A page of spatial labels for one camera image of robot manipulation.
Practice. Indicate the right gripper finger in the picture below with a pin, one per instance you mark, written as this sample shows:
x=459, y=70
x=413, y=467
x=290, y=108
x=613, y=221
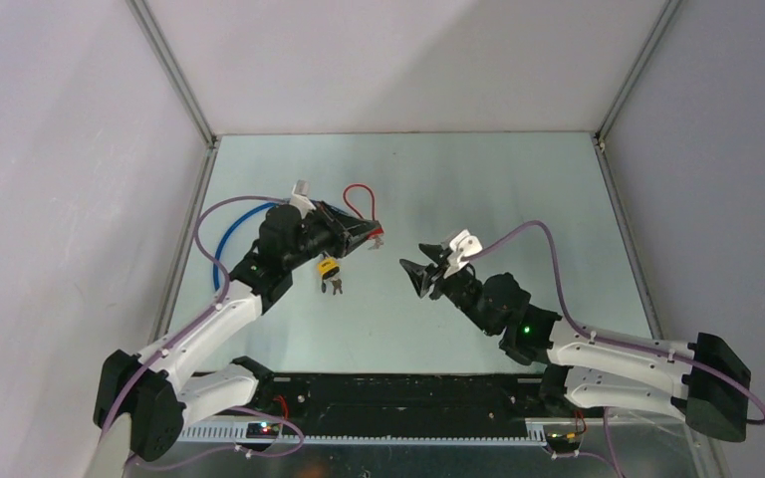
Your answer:
x=437, y=253
x=422, y=277

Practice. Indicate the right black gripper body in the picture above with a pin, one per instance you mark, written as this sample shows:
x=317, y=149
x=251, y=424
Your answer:
x=459, y=287

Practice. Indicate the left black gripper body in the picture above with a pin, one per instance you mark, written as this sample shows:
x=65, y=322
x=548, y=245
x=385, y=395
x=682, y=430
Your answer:
x=324, y=234

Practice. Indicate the red cable padlock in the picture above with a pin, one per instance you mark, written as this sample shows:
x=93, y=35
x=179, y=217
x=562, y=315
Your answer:
x=364, y=210

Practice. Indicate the silver key pair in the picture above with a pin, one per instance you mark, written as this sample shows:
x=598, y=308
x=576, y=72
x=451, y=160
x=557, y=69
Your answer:
x=377, y=242
x=334, y=285

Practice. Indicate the yellow black padlock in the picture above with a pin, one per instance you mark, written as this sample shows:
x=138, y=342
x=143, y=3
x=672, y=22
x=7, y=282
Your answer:
x=328, y=268

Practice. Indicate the silver key pair front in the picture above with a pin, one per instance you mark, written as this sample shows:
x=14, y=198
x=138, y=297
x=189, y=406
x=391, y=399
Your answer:
x=334, y=285

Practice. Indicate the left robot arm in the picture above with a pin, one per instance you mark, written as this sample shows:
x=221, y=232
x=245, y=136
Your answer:
x=157, y=388

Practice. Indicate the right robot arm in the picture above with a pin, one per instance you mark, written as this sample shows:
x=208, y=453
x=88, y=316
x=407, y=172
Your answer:
x=701, y=382

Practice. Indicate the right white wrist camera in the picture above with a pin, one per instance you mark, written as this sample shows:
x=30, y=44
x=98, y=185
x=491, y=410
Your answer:
x=458, y=248

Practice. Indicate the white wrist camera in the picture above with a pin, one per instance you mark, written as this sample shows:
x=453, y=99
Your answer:
x=301, y=193
x=458, y=248

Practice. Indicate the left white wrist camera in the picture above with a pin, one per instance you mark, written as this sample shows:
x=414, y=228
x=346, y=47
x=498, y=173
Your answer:
x=301, y=193

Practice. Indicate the blue cable lock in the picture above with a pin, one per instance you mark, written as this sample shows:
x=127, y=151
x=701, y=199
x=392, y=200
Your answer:
x=245, y=217

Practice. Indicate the left aluminium frame post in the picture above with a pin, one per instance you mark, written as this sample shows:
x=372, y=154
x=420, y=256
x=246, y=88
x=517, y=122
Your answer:
x=156, y=39

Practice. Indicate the aluminium frame post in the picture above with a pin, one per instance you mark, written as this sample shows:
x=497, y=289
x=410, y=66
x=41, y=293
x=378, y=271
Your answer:
x=600, y=139
x=156, y=39

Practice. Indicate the white cable duct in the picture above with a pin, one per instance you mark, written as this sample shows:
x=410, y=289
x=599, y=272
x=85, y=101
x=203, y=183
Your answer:
x=237, y=432

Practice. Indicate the right aluminium frame post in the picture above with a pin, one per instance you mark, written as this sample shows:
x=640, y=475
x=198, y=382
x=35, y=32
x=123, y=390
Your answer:
x=600, y=139

